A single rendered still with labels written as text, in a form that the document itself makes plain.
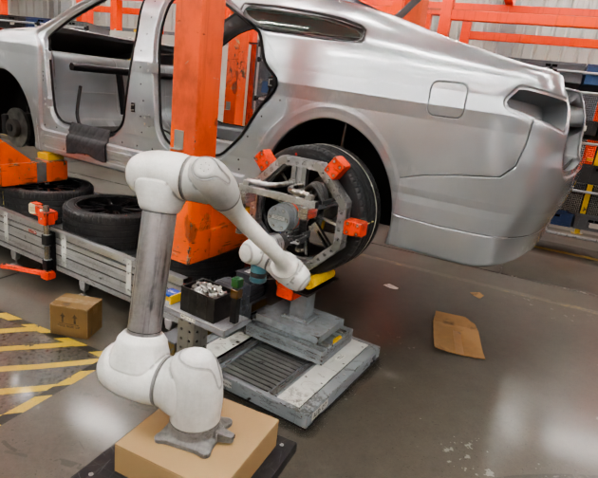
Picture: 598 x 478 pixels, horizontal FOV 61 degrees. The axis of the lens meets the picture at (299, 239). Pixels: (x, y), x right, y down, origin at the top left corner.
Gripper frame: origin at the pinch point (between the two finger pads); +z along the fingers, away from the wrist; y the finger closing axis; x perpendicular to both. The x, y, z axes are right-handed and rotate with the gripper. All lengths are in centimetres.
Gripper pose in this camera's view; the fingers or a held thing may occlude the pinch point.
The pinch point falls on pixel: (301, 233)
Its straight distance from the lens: 224.5
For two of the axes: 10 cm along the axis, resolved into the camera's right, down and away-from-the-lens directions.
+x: 1.1, -9.5, -2.9
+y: 8.5, 2.5, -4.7
